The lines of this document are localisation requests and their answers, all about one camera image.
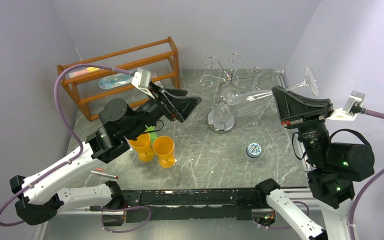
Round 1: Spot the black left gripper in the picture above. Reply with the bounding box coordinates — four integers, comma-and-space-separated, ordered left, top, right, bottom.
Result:
128, 82, 204, 142

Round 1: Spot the clear plastic wine glass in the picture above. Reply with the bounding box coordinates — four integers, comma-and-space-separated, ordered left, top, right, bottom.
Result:
232, 65, 319, 117

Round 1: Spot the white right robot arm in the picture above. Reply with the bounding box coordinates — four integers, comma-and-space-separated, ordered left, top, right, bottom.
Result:
254, 86, 375, 240

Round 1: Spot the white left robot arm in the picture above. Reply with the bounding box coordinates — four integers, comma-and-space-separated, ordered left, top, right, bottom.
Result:
10, 83, 202, 226

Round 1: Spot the orange wooden shelf rack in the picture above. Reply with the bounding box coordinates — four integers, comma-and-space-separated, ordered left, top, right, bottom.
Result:
58, 36, 181, 122

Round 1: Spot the green plastic goblet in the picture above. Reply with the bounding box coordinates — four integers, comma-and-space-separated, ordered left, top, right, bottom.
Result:
145, 126, 159, 145

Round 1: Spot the orange plastic goblet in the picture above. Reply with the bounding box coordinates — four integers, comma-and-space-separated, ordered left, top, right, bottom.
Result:
152, 136, 176, 169
129, 133, 155, 162

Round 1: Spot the small blue-lidded jar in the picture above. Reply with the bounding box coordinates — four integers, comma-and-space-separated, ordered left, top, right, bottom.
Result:
245, 142, 262, 162

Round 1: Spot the yellow pink highlighter pen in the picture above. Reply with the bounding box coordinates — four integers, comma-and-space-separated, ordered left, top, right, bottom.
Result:
68, 67, 100, 78

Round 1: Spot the red grey marker pen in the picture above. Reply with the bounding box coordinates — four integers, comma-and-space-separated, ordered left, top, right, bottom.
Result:
89, 168, 119, 180

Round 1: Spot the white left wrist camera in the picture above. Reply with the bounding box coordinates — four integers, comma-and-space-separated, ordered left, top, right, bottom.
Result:
131, 67, 154, 99

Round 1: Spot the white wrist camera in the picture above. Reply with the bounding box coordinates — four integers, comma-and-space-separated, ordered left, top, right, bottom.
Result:
327, 90, 366, 121
131, 67, 154, 99

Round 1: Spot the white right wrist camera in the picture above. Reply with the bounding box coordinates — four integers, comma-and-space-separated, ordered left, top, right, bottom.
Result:
327, 90, 366, 121

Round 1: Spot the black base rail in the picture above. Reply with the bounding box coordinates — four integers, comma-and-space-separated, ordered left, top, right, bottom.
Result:
102, 187, 269, 223

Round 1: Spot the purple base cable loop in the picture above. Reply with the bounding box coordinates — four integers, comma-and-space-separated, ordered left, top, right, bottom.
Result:
100, 205, 153, 234

